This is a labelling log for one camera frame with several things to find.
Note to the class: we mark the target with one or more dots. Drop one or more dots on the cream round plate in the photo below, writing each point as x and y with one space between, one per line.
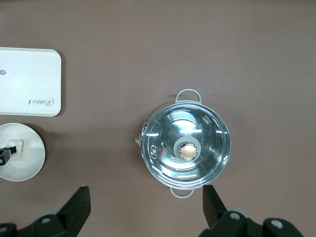
32 158

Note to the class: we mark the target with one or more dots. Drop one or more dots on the pale green electric pot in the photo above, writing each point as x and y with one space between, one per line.
187 95

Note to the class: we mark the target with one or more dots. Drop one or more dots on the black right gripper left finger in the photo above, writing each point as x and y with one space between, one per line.
74 212

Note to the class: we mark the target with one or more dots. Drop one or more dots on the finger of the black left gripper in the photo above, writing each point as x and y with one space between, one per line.
5 159
10 149

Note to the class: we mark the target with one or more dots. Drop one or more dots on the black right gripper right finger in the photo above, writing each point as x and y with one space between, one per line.
214 212

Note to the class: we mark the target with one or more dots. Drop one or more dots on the glass pot lid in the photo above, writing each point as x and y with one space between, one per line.
172 128

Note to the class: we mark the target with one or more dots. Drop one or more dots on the brown table cover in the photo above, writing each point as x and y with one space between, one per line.
172 49

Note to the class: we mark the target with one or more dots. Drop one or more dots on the cream rabbit print tray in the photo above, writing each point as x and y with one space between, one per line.
29 81

